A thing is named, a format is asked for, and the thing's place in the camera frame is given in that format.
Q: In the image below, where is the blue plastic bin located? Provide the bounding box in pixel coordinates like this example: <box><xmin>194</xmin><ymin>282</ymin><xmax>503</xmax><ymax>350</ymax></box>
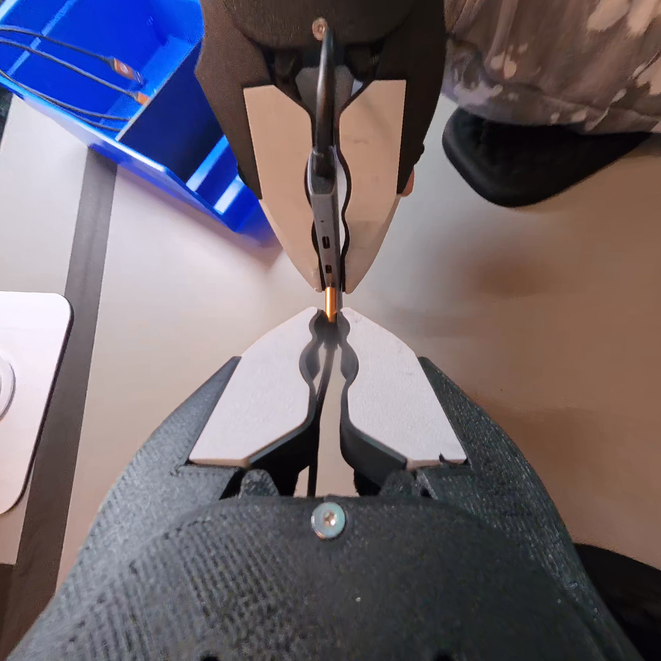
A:
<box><xmin>0</xmin><ymin>0</ymin><xmax>277</xmax><ymax>248</ymax></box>

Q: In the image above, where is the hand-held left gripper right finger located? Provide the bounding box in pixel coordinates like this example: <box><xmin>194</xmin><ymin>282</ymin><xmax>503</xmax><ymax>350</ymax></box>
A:
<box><xmin>337</xmin><ymin>307</ymin><xmax>469</xmax><ymax>487</ymax></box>

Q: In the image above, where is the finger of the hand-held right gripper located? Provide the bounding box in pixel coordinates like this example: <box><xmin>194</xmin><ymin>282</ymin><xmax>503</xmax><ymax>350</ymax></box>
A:
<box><xmin>243</xmin><ymin>84</ymin><xmax>326</xmax><ymax>293</ymax></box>
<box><xmin>337</xmin><ymin>79</ymin><xmax>408</xmax><ymax>295</ymax></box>

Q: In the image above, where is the clear round disc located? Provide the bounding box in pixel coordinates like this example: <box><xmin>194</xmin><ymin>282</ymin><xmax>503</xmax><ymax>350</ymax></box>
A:
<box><xmin>0</xmin><ymin>351</ymin><xmax>16</xmax><ymax>419</ymax></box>

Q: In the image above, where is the grey hub adapter with cable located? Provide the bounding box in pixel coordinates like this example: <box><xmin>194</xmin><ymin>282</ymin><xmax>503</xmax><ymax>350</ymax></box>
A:
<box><xmin>307</xmin><ymin>23</ymin><xmax>346</xmax><ymax>290</ymax></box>

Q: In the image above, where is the black cable with orange plugs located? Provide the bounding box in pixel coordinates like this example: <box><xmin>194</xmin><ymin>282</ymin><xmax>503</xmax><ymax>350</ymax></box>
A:
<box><xmin>306</xmin><ymin>285</ymin><xmax>342</xmax><ymax>499</ymax></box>

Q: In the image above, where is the black padded armrest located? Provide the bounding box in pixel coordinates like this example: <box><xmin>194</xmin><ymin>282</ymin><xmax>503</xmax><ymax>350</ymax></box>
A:
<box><xmin>442</xmin><ymin>107</ymin><xmax>652</xmax><ymax>208</ymax></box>

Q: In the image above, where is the black cable with orange plug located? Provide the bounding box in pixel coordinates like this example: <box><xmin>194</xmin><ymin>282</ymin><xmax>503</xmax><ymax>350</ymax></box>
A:
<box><xmin>0</xmin><ymin>64</ymin><xmax>151</xmax><ymax>132</ymax></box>
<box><xmin>0</xmin><ymin>26</ymin><xmax>146</xmax><ymax>84</ymax></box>

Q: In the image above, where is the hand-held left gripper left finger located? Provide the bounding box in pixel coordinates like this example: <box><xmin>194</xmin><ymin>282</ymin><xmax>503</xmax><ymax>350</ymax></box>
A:
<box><xmin>188</xmin><ymin>306</ymin><xmax>331</xmax><ymax>491</ymax></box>

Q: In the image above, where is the person's camouflage clothing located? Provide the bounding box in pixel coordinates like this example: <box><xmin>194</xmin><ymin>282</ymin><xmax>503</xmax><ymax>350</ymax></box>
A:
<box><xmin>444</xmin><ymin>0</ymin><xmax>661</xmax><ymax>136</ymax></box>

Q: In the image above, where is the white rounded board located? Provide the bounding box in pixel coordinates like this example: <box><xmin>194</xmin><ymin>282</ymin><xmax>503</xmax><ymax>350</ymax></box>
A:
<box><xmin>0</xmin><ymin>292</ymin><xmax>74</xmax><ymax>514</ymax></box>

